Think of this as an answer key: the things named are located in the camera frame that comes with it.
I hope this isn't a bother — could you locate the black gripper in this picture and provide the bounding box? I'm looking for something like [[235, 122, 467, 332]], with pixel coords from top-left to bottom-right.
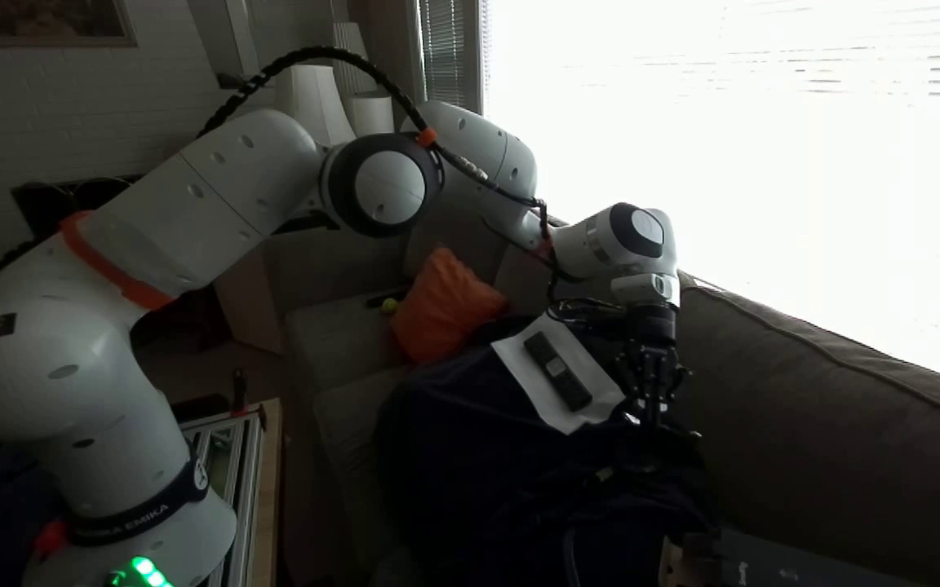
[[597, 302, 696, 429]]

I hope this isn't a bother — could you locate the silver spoon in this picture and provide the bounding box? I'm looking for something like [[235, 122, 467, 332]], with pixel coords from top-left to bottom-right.
[[609, 396, 706, 442]]

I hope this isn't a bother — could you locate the black remote control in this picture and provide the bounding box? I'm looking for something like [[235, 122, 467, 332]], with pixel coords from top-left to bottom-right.
[[523, 330, 597, 416]]

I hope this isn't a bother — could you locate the white paper sheet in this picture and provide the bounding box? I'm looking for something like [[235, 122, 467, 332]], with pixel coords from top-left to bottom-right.
[[487, 311, 629, 436]]

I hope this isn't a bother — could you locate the fabric sofa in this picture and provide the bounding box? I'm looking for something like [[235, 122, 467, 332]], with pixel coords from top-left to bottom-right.
[[271, 217, 940, 587]]

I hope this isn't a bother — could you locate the dark blue cloth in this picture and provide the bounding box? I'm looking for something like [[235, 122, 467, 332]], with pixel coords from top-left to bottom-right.
[[377, 342, 672, 587]]

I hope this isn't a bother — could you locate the orange pillow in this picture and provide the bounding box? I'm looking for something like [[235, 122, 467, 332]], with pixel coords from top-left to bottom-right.
[[384, 245, 516, 370]]

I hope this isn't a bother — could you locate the wide window with blinds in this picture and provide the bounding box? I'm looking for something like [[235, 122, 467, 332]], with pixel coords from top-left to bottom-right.
[[481, 0, 940, 399]]

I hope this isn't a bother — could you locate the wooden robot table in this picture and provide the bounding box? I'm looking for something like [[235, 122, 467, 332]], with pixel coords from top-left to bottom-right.
[[175, 396, 289, 587]]

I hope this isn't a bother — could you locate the large brown cardboard box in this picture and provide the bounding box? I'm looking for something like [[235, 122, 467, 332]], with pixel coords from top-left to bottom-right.
[[211, 251, 291, 359]]

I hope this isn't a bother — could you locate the white lamp shade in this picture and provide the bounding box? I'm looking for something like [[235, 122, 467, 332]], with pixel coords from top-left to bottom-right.
[[283, 62, 360, 155]]

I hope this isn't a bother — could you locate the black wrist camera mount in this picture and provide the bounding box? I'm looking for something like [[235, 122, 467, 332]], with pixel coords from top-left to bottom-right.
[[560, 293, 634, 332]]

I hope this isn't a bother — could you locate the aluminium rail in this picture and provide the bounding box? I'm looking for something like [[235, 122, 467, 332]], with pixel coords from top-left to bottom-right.
[[181, 412, 267, 587]]

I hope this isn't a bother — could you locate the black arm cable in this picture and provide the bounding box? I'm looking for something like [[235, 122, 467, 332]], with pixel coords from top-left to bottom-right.
[[199, 42, 561, 279]]

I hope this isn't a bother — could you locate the framed wall picture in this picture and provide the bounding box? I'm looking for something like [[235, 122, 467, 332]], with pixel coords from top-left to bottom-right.
[[0, 0, 136, 49]]

